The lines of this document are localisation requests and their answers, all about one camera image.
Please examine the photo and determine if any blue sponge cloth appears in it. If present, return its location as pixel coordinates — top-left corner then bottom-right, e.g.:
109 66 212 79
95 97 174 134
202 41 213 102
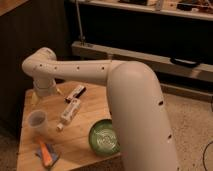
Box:
35 143 59 168

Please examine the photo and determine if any orange carrot toy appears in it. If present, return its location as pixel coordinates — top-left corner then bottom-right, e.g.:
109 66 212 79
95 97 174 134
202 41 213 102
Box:
39 141 53 167

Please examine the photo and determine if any cluttered upper shelf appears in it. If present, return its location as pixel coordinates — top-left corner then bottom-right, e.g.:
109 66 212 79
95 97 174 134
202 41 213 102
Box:
69 0 213 22

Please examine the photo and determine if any wooden table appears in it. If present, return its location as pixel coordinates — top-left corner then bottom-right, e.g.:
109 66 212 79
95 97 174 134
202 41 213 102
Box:
17 82 124 171

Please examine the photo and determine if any green bowl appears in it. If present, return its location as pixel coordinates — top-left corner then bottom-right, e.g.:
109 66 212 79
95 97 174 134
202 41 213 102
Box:
88 119 120 156

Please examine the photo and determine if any long grey metal case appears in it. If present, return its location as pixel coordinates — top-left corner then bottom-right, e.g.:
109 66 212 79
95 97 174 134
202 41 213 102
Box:
71 41 213 83

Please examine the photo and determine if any black floor cable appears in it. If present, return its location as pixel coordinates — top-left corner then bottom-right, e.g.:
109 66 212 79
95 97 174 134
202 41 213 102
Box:
201 99 213 171

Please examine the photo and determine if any metal vertical pole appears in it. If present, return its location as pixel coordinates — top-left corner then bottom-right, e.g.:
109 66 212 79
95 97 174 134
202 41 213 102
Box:
75 0 85 45

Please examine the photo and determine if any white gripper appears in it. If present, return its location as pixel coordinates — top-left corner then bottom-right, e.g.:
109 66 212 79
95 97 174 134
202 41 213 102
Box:
31 78 62 104

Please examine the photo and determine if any clear plastic cup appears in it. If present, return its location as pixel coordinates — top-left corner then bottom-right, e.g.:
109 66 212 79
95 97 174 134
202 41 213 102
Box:
26 110 48 134

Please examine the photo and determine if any dark candy bar wrapper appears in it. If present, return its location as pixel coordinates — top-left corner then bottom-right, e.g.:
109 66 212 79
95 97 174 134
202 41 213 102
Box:
65 85 86 103

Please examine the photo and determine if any white tube with cap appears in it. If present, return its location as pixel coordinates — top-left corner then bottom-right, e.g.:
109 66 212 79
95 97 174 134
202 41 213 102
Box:
57 98 81 131

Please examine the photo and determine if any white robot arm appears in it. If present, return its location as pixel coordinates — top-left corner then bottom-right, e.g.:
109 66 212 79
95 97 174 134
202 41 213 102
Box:
22 47 180 171

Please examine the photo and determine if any black case handle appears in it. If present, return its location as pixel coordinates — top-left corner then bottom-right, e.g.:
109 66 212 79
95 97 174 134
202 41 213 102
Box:
170 58 201 68

